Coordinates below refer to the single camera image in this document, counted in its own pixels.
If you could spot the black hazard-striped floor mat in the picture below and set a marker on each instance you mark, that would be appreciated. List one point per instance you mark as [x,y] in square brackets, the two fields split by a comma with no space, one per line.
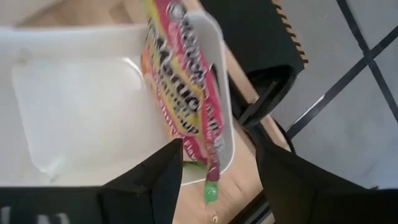
[248,31]

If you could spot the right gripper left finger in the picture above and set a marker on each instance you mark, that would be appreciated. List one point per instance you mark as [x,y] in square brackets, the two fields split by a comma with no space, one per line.
[149,193]

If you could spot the white plastic bin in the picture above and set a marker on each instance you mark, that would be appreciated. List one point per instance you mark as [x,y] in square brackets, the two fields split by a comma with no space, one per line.
[77,109]

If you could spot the green pink Maruchan ramen pack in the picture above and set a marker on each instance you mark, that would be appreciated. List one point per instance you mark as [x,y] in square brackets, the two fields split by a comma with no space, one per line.
[183,87]

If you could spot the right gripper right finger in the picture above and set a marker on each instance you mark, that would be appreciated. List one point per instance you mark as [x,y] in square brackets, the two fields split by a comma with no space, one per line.
[304,193]

